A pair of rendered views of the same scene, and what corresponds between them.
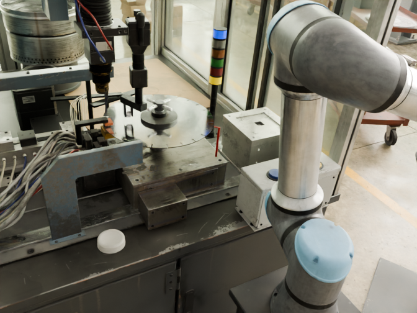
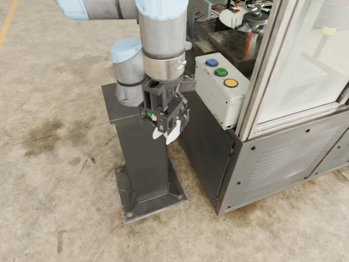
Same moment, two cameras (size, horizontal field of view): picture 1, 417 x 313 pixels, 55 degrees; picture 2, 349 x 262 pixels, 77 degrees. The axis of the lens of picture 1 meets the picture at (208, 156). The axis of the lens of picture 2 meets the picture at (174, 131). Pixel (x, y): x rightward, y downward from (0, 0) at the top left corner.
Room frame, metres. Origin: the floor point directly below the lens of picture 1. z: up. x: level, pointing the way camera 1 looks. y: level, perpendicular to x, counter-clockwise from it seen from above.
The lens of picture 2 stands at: (0.91, -0.97, 1.34)
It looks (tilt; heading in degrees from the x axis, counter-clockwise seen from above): 47 degrees down; 101
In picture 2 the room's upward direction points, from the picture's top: straight up
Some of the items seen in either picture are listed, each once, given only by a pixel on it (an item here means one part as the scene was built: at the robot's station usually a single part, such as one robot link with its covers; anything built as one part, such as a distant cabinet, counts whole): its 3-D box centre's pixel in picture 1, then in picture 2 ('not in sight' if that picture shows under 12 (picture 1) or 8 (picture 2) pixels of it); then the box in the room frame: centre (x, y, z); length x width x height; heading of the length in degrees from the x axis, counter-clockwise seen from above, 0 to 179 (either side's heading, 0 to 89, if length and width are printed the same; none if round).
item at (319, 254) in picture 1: (318, 258); (130, 59); (0.60, -0.25, 0.91); 0.13 x 0.12 x 0.14; 14
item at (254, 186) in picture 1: (287, 187); (221, 89); (0.95, -0.24, 0.82); 0.28 x 0.11 x 0.15; 121
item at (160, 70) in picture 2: not in sight; (165, 61); (0.82, -0.61, 1.13); 0.08 x 0.08 x 0.05
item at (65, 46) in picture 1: (48, 46); not in sight; (1.63, 0.71, 0.93); 0.31 x 0.31 x 0.36
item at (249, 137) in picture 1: (255, 141); not in sight; (1.19, -0.16, 0.82); 0.18 x 0.18 x 0.15; 31
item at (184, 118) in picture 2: not in sight; (178, 116); (0.85, -0.60, 0.99); 0.05 x 0.02 x 0.09; 161
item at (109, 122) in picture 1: (94, 130); (232, 5); (0.96, 0.33, 0.95); 0.10 x 0.03 x 0.07; 121
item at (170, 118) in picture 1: (159, 114); (255, 15); (1.07, 0.16, 0.96); 0.11 x 0.11 x 0.03
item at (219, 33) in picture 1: (219, 33); not in sight; (1.33, 0.00, 1.14); 0.05 x 0.04 x 0.03; 31
